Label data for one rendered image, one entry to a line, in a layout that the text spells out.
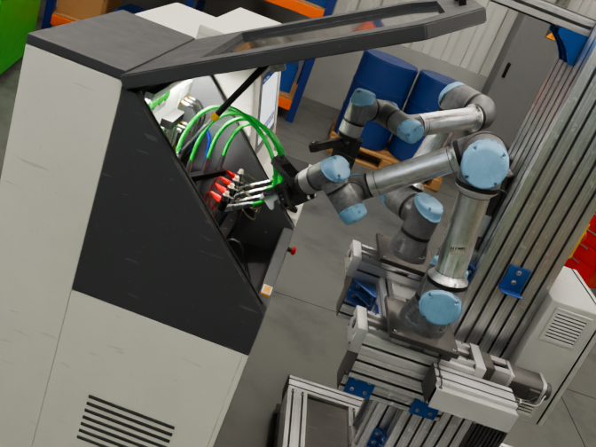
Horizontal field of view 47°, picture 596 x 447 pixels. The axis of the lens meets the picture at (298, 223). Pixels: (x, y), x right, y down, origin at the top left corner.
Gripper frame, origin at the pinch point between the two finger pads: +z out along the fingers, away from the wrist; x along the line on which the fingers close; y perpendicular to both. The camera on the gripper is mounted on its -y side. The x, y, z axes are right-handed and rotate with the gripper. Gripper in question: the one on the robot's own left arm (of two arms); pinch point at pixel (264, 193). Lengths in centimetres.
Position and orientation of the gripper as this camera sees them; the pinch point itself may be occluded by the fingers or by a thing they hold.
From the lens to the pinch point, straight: 215.8
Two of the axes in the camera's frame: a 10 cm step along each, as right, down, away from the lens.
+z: -6.0, 2.4, 7.6
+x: 7.1, -2.8, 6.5
